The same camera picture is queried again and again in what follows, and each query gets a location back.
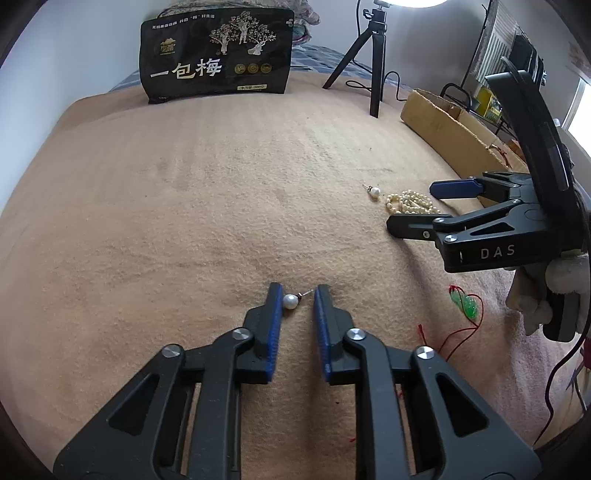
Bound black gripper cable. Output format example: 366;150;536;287
533;339;591;450

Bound dark hanging clothes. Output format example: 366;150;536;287
510;34;548;84

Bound window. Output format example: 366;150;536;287
566;74;591;137

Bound black clothes rack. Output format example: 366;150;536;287
438;0;550;116

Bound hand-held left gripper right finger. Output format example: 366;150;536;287
313;285;543;480

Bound striped towel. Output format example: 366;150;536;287
489;0;518;61

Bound folded floral quilt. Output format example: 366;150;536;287
164;0;321;47

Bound cardboard box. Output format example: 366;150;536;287
401;89;532;208

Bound green pendant with red cord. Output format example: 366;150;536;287
418;285;485;365

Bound black tripod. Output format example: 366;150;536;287
322;0;400;118

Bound pearl strand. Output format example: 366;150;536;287
385;189;441;215

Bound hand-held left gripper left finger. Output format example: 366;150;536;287
53;282;283;480

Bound black ring light cable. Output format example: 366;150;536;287
345;71;416;100

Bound yellow box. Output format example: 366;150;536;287
475;85;504;123

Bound black snack bag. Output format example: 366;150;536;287
139;6;295;106

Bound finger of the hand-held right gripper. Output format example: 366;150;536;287
386;199;534;241
429;172;533;204

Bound person's right hand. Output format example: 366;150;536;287
505;251;591;335

